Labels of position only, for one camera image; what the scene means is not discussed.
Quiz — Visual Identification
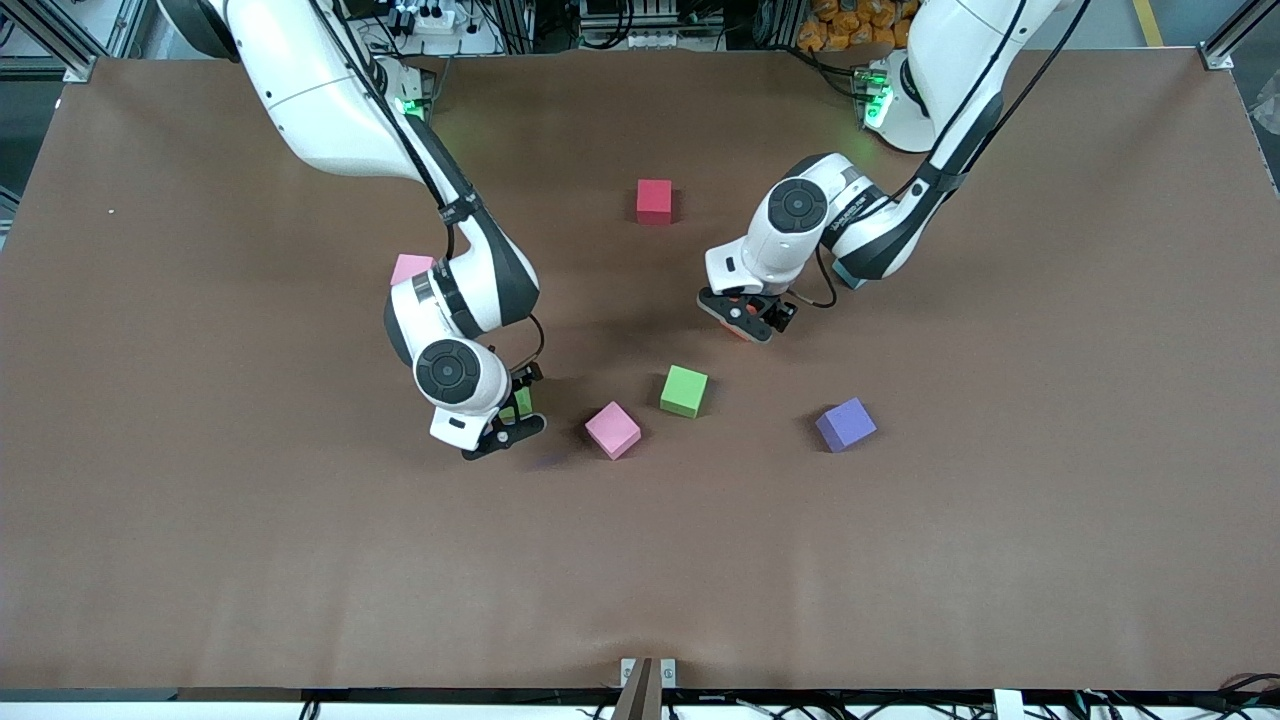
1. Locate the white power strip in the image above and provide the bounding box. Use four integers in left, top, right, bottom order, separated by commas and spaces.
393, 3, 458, 35

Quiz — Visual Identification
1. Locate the aluminium frame corner post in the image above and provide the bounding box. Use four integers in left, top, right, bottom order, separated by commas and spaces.
0, 0, 101, 84
1200, 0, 1280, 71

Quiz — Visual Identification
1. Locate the white terminal strip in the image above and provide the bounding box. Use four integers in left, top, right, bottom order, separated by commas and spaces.
580, 0, 723, 51

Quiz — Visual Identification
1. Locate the aluminium profile post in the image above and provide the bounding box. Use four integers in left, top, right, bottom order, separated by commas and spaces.
497, 0, 536, 53

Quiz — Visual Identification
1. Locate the bag of orange fruit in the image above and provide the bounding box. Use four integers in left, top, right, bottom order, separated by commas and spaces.
797, 0, 916, 51

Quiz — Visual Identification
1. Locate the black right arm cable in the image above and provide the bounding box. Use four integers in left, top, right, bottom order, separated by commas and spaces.
310, 0, 548, 369

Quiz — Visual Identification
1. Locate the orange foam block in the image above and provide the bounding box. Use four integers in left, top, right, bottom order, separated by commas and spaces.
722, 292, 766, 343

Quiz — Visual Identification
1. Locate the purple foam block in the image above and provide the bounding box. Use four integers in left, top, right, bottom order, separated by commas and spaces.
815, 397, 878, 454

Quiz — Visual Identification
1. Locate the black cable bundle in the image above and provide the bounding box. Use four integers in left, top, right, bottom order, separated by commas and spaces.
1075, 672, 1280, 720

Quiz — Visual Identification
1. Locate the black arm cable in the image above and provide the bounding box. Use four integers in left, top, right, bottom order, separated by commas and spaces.
310, 0, 548, 369
815, 0, 1093, 308

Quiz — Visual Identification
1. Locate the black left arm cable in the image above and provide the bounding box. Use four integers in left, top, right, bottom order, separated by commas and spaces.
815, 0, 1093, 308

